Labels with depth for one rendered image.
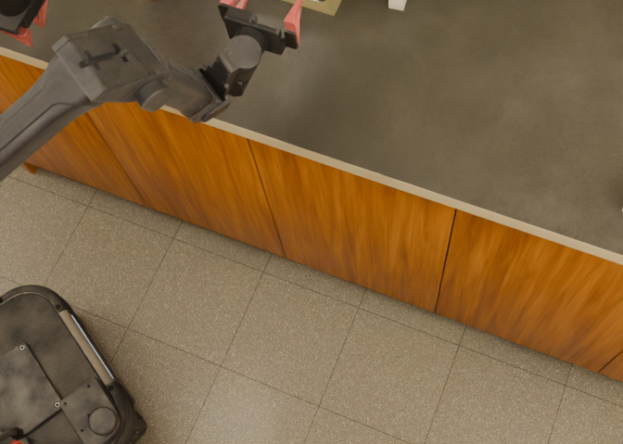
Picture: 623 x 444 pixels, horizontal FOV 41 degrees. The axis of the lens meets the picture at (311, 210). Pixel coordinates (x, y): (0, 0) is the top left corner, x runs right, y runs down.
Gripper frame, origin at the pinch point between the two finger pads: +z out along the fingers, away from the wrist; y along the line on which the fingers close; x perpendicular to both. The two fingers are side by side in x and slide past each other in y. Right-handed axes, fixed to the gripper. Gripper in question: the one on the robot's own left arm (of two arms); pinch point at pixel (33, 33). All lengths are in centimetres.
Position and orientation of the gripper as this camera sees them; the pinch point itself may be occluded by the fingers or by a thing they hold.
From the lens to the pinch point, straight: 163.9
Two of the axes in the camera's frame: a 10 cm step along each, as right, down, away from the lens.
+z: 0.9, 3.8, 9.2
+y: 3.8, -8.7, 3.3
